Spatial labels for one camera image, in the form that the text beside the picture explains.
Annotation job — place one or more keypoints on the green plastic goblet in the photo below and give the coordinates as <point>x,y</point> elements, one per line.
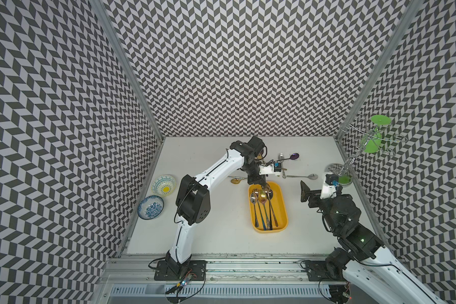
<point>370,142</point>

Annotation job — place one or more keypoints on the chrome cup holder rack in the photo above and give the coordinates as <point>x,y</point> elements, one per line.
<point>386,147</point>

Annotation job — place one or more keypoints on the yellow storage box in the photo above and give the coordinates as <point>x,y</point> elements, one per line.
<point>278,205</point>

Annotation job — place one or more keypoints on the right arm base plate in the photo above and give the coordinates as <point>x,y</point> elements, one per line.
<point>322,271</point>

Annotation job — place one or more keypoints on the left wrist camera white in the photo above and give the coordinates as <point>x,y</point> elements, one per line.
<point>271,169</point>

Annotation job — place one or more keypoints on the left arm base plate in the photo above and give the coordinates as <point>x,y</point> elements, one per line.
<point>196,268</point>

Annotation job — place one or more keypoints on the blue patterned bowl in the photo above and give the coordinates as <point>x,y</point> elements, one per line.
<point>151,207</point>

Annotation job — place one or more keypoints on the aluminium rail frame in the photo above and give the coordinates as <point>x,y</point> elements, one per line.
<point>229,279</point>

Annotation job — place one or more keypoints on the gold bowl ornate spoon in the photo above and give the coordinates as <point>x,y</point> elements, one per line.
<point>263,199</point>

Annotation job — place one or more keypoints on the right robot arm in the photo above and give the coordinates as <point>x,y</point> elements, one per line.
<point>362,259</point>

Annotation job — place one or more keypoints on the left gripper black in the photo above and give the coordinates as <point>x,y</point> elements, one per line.
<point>258,178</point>

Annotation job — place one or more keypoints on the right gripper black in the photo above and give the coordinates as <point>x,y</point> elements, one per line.
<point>314,195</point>

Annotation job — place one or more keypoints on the silver spoon ornate handle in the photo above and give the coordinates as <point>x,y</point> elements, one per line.
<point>253,199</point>

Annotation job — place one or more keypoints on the silver spoon upright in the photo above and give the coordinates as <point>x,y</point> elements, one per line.
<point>282,163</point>

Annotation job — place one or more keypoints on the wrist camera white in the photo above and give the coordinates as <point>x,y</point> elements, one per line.
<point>329,186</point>
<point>271,169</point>

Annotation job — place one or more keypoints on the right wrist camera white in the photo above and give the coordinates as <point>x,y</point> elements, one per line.
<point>329,186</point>

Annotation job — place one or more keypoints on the copper rose spoon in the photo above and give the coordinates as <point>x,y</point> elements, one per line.
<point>272,215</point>

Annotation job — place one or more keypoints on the purple spoon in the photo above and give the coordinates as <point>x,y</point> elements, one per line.
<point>294,156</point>

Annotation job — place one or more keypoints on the patterned ceramic plate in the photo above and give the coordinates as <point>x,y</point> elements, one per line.
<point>163,186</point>

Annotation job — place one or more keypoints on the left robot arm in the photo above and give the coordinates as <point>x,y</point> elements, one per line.
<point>193,198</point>

